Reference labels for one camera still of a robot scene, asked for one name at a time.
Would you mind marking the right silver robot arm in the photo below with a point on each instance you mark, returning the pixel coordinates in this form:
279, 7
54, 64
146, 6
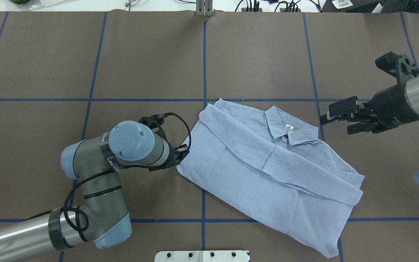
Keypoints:
395, 156

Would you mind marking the green fabric pouch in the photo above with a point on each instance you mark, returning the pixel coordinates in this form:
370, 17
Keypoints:
18, 2

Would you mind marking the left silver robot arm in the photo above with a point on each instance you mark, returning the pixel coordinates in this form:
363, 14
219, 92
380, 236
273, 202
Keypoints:
95, 209

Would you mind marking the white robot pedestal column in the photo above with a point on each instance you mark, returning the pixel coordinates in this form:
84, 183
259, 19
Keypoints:
203, 256

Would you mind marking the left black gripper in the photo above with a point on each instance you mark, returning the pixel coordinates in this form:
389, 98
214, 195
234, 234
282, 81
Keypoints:
172, 157

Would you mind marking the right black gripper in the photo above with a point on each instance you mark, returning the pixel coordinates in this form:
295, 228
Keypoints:
389, 103

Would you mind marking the aluminium frame post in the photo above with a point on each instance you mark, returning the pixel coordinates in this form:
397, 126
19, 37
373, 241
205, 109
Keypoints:
204, 8

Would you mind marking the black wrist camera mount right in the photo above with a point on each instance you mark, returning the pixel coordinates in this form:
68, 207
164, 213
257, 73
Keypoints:
400, 67

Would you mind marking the brown paper table mat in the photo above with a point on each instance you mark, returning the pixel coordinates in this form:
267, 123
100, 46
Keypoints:
261, 80

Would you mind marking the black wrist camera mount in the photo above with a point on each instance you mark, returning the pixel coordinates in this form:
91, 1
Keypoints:
154, 122
400, 67

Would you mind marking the light blue striped shirt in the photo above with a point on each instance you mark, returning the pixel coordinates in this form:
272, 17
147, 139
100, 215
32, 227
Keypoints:
273, 167

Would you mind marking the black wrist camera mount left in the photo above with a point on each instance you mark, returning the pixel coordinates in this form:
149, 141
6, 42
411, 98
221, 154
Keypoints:
154, 122

